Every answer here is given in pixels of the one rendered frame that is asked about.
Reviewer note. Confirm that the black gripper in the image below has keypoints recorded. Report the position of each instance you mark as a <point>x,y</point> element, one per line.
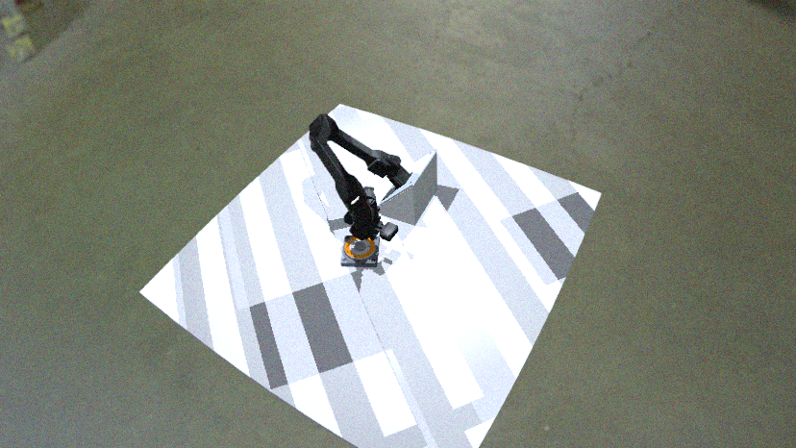
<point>386,232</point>

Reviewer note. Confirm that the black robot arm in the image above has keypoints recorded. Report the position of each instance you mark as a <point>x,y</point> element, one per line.
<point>348,187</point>

